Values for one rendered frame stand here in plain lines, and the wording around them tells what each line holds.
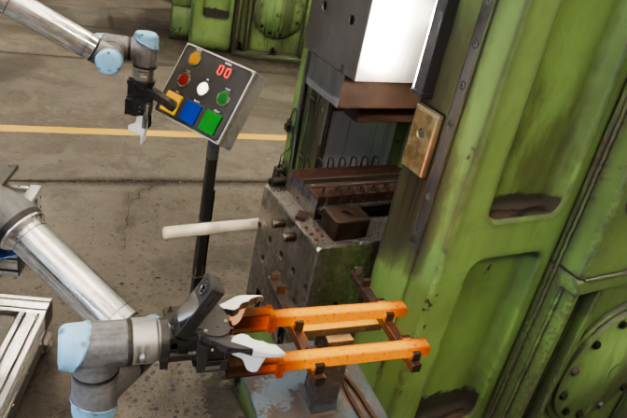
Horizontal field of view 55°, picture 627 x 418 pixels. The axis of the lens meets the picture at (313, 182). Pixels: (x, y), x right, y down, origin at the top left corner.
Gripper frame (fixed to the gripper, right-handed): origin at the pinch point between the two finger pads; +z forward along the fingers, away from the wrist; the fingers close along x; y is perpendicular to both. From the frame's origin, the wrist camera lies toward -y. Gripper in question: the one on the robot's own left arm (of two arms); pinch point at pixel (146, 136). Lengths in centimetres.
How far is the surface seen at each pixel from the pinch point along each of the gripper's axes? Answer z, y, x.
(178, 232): 30.7, -14.3, 9.5
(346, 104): -35, -57, 38
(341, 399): 19, -60, 92
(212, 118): -8.8, -20.9, -2.6
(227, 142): -2.2, -26.9, 0.5
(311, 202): -2, -53, 36
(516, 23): -68, -83, 68
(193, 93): -12.7, -13.2, -13.9
